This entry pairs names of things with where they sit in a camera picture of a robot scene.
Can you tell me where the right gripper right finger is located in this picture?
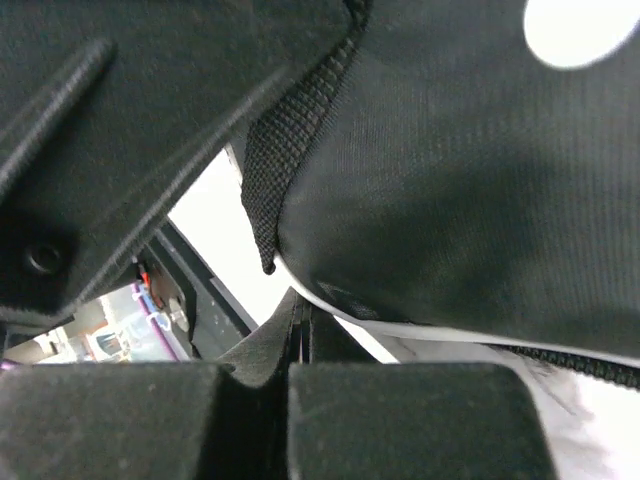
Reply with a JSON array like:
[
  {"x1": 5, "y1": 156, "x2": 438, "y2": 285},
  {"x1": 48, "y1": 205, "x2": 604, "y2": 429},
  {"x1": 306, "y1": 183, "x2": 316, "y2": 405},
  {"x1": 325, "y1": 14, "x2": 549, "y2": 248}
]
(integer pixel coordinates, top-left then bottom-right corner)
[{"x1": 287, "y1": 304, "x2": 555, "y2": 479}]

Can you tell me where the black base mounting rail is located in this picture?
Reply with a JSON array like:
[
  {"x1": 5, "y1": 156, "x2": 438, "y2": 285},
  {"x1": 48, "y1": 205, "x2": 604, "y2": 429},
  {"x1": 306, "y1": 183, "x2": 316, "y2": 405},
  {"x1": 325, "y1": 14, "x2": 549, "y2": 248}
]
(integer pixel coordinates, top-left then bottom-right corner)
[{"x1": 137, "y1": 221, "x2": 257, "y2": 360}]

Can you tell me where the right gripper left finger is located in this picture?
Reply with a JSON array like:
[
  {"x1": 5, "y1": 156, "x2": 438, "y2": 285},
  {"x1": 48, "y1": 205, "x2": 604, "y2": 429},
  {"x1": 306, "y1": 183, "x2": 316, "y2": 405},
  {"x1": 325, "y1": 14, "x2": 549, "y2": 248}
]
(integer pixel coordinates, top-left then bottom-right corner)
[{"x1": 1, "y1": 291, "x2": 300, "y2": 479}]

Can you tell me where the black racket cover bag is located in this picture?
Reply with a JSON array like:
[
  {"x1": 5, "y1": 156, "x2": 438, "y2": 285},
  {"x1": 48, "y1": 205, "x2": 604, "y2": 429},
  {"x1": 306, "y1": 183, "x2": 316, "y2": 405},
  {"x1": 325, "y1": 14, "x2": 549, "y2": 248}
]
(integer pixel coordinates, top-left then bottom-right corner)
[{"x1": 233, "y1": 1, "x2": 639, "y2": 388}]

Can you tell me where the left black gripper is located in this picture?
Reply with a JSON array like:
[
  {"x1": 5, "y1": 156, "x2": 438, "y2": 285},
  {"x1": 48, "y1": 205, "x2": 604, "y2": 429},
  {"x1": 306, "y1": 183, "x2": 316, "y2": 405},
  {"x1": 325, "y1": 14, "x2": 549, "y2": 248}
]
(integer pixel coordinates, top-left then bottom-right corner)
[{"x1": 1, "y1": 1, "x2": 360, "y2": 320}]

